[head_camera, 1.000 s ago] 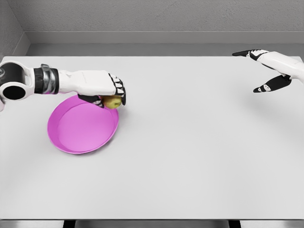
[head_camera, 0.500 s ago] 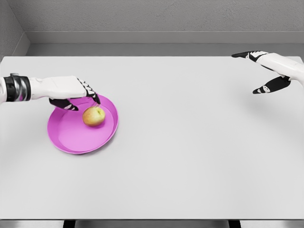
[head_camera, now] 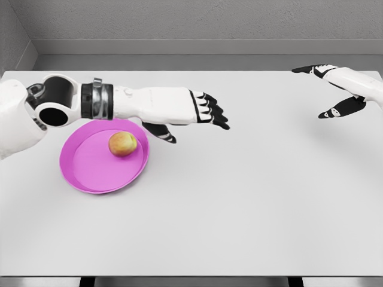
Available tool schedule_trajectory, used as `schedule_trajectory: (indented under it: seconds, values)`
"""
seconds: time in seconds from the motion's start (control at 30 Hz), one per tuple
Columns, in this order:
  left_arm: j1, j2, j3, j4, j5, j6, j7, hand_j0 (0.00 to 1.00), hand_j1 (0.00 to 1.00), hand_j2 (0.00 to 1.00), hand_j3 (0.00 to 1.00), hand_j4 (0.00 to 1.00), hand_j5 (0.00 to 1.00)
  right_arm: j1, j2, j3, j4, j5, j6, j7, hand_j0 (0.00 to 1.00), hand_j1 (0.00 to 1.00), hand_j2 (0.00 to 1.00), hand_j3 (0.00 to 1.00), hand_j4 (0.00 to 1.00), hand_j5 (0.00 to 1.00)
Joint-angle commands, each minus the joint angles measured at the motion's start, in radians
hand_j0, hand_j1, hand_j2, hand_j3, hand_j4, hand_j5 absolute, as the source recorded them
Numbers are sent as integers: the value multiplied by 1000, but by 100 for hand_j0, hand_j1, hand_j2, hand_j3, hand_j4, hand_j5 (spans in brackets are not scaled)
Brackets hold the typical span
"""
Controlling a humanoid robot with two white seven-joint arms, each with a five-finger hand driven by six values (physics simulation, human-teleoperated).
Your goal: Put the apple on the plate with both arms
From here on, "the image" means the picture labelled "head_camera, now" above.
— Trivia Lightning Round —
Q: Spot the yellow red apple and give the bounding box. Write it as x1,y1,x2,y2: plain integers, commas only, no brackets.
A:
108,131,138,157

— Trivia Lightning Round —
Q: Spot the pink round plate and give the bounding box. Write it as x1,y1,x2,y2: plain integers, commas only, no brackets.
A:
59,118,150,196

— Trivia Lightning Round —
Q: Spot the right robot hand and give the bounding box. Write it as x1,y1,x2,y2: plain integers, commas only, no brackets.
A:
291,63,383,120

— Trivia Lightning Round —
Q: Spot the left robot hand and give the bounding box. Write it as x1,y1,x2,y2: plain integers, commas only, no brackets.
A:
140,87,231,145

